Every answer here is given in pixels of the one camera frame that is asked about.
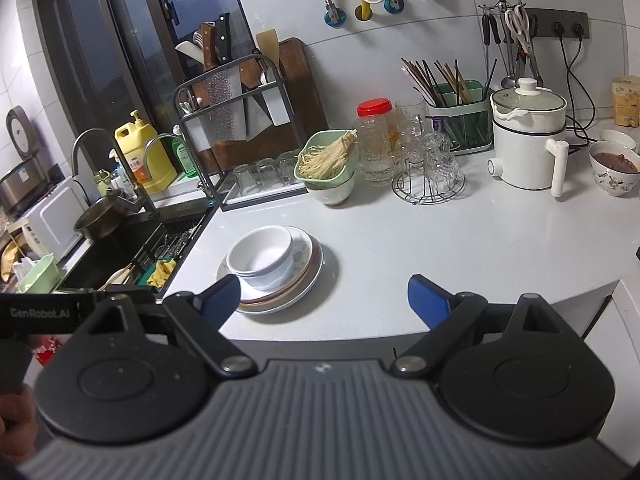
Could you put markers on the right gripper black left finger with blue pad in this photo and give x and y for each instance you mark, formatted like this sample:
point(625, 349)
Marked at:
point(134, 372)

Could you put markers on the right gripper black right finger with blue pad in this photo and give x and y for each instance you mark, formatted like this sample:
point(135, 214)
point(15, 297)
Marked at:
point(514, 373)

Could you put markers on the plates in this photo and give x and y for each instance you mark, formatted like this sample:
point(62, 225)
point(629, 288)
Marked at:
point(307, 257)

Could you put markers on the pale blue bowl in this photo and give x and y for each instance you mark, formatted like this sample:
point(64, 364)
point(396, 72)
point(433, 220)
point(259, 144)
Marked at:
point(270, 279)

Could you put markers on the operator hand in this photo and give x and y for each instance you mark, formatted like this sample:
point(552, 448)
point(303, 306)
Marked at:
point(19, 427)

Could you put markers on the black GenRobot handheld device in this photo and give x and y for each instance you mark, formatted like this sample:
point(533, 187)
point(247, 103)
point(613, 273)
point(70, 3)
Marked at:
point(26, 316)

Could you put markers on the yellow cleaning cloth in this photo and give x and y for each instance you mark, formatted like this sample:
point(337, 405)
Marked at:
point(161, 273)

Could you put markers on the green plastic basket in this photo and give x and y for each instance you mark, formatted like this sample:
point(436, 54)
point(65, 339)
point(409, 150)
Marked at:
point(42, 278)

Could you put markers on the dark metal pot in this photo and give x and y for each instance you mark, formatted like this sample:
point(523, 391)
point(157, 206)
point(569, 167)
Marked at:
point(103, 217)

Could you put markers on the white microwave oven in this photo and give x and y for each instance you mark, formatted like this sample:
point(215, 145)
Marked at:
point(48, 227)

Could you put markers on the yellow detergent bottle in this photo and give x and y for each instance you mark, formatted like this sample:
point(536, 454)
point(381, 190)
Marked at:
point(145, 154)

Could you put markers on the patterned bowl with food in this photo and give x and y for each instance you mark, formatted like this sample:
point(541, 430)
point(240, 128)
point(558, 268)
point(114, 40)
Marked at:
point(615, 168)

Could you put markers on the white electric cooking pot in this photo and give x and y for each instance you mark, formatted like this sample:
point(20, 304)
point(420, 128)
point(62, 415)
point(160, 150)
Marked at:
point(529, 126)

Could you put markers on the small white bowl far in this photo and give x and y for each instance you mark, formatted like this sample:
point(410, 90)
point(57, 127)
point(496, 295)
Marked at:
point(619, 137)

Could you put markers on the white bowl under colander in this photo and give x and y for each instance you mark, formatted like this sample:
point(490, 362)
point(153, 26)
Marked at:
point(332, 195)

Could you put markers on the red lid glass jar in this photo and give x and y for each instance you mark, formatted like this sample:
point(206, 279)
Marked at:
point(375, 131)

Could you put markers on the green chopstick holder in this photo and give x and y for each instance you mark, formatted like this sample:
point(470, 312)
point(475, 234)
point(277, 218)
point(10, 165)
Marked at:
point(455, 106)

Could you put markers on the green colander with noodles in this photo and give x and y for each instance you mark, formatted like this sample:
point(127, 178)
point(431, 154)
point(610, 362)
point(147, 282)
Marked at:
point(328, 159)

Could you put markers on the black knife rack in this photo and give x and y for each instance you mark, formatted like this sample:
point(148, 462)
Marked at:
point(230, 123)

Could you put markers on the beige food package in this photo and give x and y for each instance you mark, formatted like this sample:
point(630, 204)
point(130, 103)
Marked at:
point(626, 96)

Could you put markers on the wooden cutting board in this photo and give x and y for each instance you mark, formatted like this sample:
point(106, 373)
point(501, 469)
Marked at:
point(306, 103)

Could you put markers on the wooden spatula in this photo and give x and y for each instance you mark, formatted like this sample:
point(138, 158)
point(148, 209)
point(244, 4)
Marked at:
point(267, 42)

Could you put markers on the wire glass rack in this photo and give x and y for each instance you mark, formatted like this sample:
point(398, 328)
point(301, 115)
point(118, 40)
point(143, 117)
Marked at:
point(427, 172)

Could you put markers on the black wall power strip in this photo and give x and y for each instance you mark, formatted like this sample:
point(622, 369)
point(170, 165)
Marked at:
point(549, 23)

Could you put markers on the white handled scissors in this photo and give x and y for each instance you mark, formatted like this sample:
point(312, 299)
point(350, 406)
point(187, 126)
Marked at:
point(517, 21)

